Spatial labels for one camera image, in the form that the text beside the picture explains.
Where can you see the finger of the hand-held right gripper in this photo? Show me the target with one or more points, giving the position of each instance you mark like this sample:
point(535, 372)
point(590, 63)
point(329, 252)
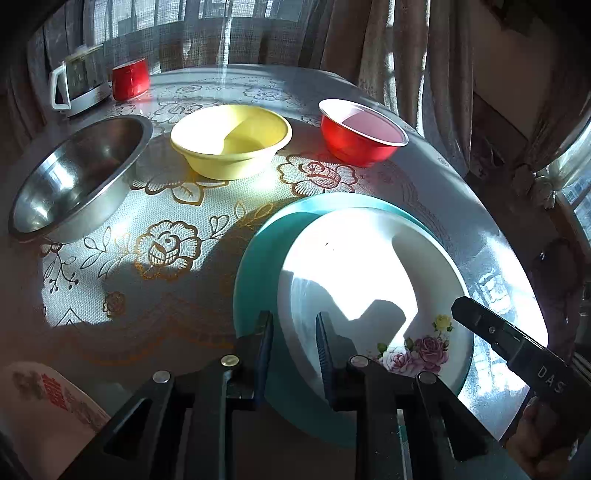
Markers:
point(485, 323)

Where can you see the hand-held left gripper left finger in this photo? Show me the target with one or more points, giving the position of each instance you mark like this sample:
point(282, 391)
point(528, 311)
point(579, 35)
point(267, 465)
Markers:
point(264, 353)

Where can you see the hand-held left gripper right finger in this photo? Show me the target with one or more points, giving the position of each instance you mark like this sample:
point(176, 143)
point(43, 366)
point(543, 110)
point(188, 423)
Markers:
point(323, 353)

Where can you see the teal plate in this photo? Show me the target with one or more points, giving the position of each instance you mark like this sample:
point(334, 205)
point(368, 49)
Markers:
point(258, 258)

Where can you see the white plate rose print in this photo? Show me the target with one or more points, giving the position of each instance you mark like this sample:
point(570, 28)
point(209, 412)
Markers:
point(351, 258)

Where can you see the yellow plastic bowl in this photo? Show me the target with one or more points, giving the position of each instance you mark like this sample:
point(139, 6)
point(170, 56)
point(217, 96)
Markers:
point(231, 138)

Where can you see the red bowl white inside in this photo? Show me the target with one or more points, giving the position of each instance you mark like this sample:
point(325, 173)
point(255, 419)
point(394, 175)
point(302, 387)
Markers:
point(364, 138)

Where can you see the white plate red print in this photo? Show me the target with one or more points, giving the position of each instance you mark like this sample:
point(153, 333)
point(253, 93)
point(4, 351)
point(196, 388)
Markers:
point(41, 406)

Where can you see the stainless steel bowl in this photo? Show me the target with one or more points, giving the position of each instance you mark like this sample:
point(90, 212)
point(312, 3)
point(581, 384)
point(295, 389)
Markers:
point(78, 175)

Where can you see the person's right hand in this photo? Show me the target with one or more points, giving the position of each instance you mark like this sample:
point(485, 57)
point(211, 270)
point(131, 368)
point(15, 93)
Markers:
point(540, 438)

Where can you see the floral lace tablecloth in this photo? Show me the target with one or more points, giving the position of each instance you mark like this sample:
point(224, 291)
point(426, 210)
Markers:
point(184, 230)

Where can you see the tied-back curtain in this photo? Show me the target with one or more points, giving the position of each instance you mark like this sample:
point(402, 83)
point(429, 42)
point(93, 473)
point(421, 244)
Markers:
point(526, 152)

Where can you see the brown curtain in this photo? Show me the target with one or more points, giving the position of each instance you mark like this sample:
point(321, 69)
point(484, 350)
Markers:
point(392, 60)

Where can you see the red cup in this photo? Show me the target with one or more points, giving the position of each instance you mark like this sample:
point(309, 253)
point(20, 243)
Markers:
point(130, 79)

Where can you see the sheer checked curtain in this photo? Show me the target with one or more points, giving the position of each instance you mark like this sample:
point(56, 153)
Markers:
point(194, 32)

